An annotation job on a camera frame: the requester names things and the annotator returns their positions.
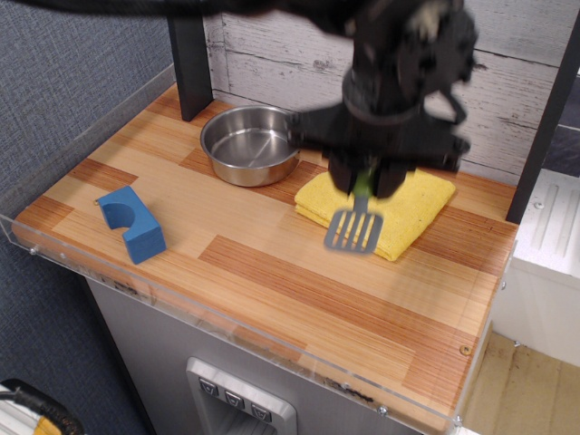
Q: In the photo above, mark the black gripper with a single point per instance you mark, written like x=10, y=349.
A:
x=351, y=144

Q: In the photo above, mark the green handled grey spatula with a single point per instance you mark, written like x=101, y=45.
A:
x=356, y=230

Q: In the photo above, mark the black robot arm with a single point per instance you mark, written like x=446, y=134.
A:
x=397, y=111

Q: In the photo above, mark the yellow object at corner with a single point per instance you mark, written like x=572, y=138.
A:
x=46, y=427

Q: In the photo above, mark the folded yellow cloth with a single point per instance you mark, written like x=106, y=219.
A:
x=406, y=214

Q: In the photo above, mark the white toy sink unit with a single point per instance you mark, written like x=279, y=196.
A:
x=537, y=303

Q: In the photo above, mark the blue wooden arch block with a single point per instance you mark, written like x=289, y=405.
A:
x=143, y=237

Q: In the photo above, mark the clear acrylic table guard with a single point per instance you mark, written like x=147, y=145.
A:
x=384, y=335

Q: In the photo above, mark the grey toy fridge cabinet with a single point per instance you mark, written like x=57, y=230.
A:
x=155, y=347

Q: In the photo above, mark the silver ice dispenser panel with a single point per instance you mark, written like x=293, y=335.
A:
x=227, y=404

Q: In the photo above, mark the steel pan with wire handle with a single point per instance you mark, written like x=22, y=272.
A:
x=248, y=146

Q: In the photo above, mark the black right upright post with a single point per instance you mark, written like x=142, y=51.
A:
x=547, y=127

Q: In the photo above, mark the black upright post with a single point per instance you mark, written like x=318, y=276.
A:
x=547, y=127
x=190, y=57

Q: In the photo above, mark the black left upright post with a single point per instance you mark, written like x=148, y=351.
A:
x=190, y=57

